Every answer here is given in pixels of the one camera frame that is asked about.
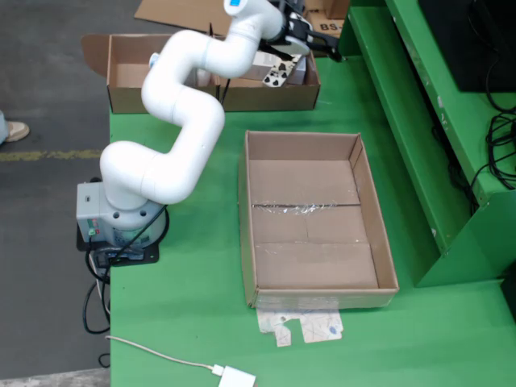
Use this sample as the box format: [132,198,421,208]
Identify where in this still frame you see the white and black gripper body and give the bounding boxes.
[277,0,314,53]

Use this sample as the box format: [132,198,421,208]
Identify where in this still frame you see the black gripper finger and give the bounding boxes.
[260,40,295,61]
[308,31,343,62]

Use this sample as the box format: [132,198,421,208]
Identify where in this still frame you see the cow print carton box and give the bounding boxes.
[261,52,302,89]

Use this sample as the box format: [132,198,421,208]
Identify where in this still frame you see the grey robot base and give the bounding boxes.
[76,179,170,248]

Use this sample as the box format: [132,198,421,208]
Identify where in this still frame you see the white product box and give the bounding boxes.
[252,50,307,86]

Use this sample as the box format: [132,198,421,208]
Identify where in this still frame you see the cardboard box printed BS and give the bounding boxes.
[306,10,346,36]

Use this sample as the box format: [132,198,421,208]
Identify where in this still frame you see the plain cardboard box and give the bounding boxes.
[322,0,352,20]

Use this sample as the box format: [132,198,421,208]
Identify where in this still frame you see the opened cardboard box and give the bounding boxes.
[134,0,251,36]

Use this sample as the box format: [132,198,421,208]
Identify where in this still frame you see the divided cardboard box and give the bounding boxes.
[80,33,335,114]

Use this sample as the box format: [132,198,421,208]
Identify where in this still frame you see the shallow cardboard tray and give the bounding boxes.
[236,129,401,310]

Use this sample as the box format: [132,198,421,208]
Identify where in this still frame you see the green metal shelf unit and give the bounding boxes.
[334,0,516,288]

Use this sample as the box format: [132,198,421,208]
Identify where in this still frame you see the black computer monitor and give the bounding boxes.
[418,0,516,93]

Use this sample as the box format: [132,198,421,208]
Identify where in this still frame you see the beige shoe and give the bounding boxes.
[0,120,31,143]

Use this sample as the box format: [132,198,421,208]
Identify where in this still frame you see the white power adapter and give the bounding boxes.
[212,364,257,387]

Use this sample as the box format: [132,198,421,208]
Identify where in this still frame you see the black cable bundle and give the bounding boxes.
[447,52,516,214]

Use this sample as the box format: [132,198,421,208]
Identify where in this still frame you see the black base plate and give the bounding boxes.
[76,221,160,268]

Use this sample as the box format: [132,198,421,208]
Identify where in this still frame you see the black power cables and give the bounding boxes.
[82,241,112,335]

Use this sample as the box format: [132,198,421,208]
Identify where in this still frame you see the thin white cable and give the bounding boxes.
[105,335,218,374]

